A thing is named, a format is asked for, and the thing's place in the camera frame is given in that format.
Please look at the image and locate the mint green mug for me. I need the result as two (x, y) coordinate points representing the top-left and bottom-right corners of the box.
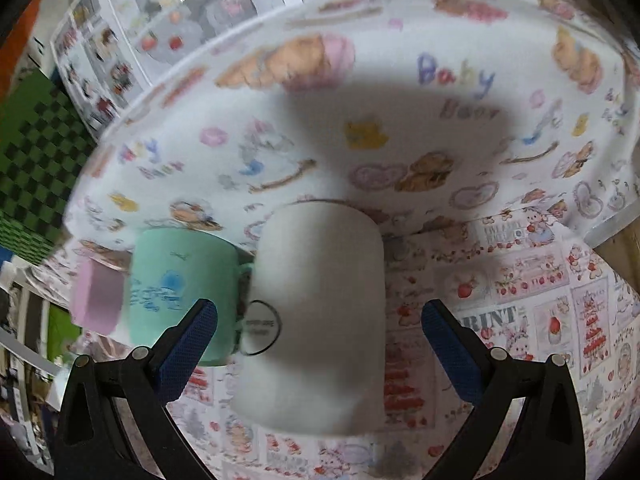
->
(128, 228), (253, 366)

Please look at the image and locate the strawberry print table mat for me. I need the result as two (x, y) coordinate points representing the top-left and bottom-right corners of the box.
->
(29, 206), (640, 480)

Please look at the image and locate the pink lidded white bottle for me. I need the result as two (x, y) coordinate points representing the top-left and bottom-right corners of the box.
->
(70, 259), (125, 335)

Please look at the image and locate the white ceramic mug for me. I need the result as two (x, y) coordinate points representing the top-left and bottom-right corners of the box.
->
(231, 202), (385, 437)

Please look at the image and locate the baby bear print cloth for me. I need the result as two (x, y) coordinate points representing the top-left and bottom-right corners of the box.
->
(64, 0), (639, 250)

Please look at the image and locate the green black checkered board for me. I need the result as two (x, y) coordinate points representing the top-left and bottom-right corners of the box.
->
(0, 72), (96, 264)

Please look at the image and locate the comic print white board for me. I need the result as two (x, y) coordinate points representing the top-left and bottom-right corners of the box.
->
(52, 0), (302, 139)

